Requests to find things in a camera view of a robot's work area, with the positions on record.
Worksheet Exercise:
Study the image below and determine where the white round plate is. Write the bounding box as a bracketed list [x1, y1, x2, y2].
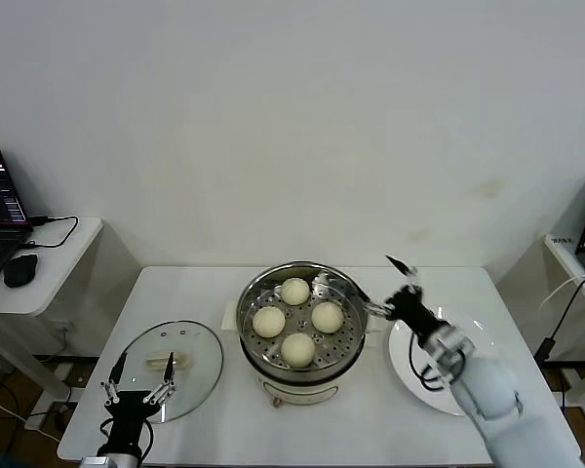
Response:
[387, 305, 498, 416]

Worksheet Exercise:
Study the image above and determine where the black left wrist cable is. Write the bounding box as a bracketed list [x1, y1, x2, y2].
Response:
[99, 417, 153, 462]

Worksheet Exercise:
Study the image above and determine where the black floor cable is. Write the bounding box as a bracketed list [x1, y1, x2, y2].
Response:
[0, 363, 77, 440]

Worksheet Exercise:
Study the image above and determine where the white side table rounded corner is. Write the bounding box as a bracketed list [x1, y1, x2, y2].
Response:
[0, 216, 104, 406]

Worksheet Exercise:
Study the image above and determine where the white floor cable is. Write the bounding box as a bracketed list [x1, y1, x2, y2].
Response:
[0, 389, 62, 445]

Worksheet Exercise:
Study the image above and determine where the perforated steel steamer basket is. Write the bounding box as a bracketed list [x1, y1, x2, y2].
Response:
[222, 260, 385, 384]

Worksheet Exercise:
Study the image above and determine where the black laptop red screen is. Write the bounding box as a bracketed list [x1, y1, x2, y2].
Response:
[0, 145, 34, 296]

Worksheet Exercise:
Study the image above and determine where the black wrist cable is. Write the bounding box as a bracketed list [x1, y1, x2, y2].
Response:
[408, 331, 467, 392]
[99, 417, 153, 462]

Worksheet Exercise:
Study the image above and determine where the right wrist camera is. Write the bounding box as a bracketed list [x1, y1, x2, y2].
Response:
[431, 327, 477, 379]

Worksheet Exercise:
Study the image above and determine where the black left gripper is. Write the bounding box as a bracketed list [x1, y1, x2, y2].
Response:
[97, 351, 177, 459]

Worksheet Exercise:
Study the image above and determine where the black computer mouse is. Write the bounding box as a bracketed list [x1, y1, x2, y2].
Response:
[3, 253, 39, 289]

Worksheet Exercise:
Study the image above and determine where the cream electric cooker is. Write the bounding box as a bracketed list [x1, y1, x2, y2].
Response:
[223, 311, 384, 409]

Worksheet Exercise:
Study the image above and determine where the black laptop charger cable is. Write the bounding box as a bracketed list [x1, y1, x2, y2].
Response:
[18, 214, 80, 251]

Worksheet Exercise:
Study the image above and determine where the black cable with adapter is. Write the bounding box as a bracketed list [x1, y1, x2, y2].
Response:
[534, 276, 585, 366]

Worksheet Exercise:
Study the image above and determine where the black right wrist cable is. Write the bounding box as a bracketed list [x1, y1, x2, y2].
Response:
[408, 331, 467, 392]

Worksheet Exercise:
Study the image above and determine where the glass lid cream handle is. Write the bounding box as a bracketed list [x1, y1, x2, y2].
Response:
[110, 319, 225, 424]

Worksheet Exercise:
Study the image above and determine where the white steamed baozi bun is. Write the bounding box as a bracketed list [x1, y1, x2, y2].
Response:
[279, 276, 312, 306]
[252, 306, 287, 338]
[310, 300, 345, 334]
[279, 332, 317, 370]

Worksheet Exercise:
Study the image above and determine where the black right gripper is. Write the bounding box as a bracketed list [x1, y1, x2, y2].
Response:
[355, 253, 445, 337]

